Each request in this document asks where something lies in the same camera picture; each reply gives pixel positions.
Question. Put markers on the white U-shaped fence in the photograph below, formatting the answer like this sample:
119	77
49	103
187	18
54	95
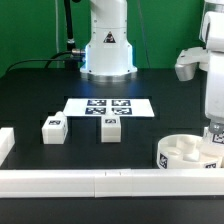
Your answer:
111	183

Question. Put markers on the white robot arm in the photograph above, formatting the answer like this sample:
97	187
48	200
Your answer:
109	56

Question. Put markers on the white marker sheet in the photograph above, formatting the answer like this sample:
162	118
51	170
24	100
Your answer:
79	107

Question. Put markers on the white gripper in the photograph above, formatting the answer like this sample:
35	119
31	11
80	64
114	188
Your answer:
214	99

